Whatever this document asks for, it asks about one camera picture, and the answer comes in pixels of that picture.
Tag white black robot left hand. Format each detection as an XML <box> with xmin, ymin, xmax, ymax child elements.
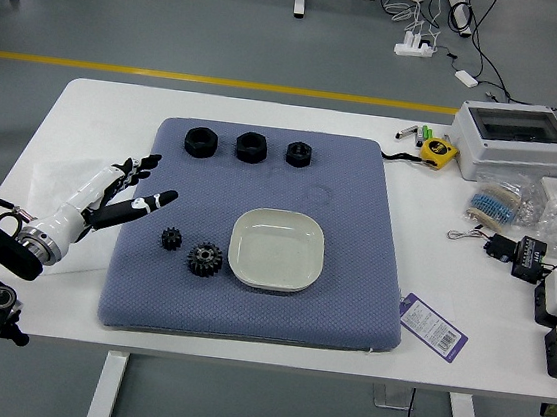
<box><xmin>26</xmin><ymin>139</ymin><xmax>184</xmax><ymax>272</ymax></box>

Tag large black gear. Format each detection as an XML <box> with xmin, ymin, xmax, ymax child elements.
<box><xmin>183</xmin><ymin>239</ymin><xmax>227</xmax><ymax>280</ymax></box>

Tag bag of blue resistors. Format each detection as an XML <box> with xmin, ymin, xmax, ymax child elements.
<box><xmin>462</xmin><ymin>172</ymin><xmax>534</xmax><ymax>234</ymax></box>

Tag black floor cable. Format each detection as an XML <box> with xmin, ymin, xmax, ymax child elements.
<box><xmin>437</xmin><ymin>0</ymin><xmax>557</xmax><ymax>131</ymax></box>

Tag white power strip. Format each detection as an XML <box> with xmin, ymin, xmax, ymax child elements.
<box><xmin>393</xmin><ymin>28</ymin><xmax>438</xmax><ymax>61</ymax></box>

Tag white floor cables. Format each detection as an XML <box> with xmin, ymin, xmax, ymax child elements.
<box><xmin>375</xmin><ymin>0</ymin><xmax>447</xmax><ymax>52</ymax></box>

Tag yellow tape measure with strap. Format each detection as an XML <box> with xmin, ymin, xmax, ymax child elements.
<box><xmin>378</xmin><ymin>132</ymin><xmax>462</xmax><ymax>175</ymax></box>

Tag white enclosure box clear lid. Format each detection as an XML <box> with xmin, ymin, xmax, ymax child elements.
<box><xmin>445</xmin><ymin>96</ymin><xmax>557</xmax><ymax>192</ymax></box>

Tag small black hex nut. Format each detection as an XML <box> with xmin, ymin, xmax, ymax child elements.
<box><xmin>283</xmin><ymin>139</ymin><xmax>315</xmax><ymax>169</ymax></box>

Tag small black module with wires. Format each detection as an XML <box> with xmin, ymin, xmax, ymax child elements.
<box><xmin>444</xmin><ymin>225</ymin><xmax>517</xmax><ymax>265</ymax></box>

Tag purple label tag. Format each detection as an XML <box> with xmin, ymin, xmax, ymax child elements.
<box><xmin>392</xmin><ymin>291</ymin><xmax>474</xmax><ymax>365</ymax></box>

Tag black electronic module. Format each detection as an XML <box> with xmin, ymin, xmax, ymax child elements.
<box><xmin>509</xmin><ymin>233</ymin><xmax>557</xmax><ymax>287</ymax></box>

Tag small black gear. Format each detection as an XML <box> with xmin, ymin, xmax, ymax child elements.
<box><xmin>157</xmin><ymin>226</ymin><xmax>185</xmax><ymax>253</ymax></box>

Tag grey under-table control box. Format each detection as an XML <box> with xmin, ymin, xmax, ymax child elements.
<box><xmin>370</xmin><ymin>382</ymin><xmax>416</xmax><ymax>412</ymax></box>

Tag white square dish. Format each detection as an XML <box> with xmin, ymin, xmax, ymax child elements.
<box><xmin>223</xmin><ymin>203</ymin><xmax>330</xmax><ymax>298</ymax></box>

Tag large black hex nut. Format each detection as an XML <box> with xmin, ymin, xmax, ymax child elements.
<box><xmin>233</xmin><ymin>129</ymin><xmax>271</xmax><ymax>166</ymax></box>
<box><xmin>182</xmin><ymin>126</ymin><xmax>221</xmax><ymax>161</ymax></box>

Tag blue-grey quilted cushion mat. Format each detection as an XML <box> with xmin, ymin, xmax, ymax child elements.
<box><xmin>95</xmin><ymin>108</ymin><xmax>426</xmax><ymax>362</ymax></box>

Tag silver metal piece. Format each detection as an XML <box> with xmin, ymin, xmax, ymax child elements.
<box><xmin>395</xmin><ymin>124</ymin><xmax>421</xmax><ymax>143</ymax></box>

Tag white power adapter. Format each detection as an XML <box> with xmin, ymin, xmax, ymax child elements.
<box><xmin>454</xmin><ymin>69</ymin><xmax>480</xmax><ymax>89</ymax></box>

